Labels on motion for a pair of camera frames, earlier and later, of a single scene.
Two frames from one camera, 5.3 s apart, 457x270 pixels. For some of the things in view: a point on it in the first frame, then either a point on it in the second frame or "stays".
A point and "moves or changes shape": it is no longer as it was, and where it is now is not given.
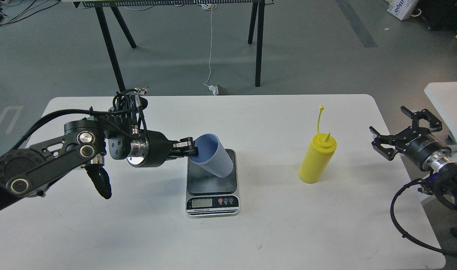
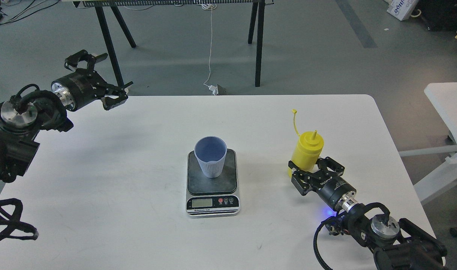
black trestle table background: [102, 6] stays
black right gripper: [430, 153] → [333, 189]
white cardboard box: [401, 9] stays
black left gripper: [152, 148] → [83, 86]
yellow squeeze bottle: [316, 156] moves or changes shape
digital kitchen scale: [208, 195] stays
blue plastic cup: [212, 155] moves or changes shape
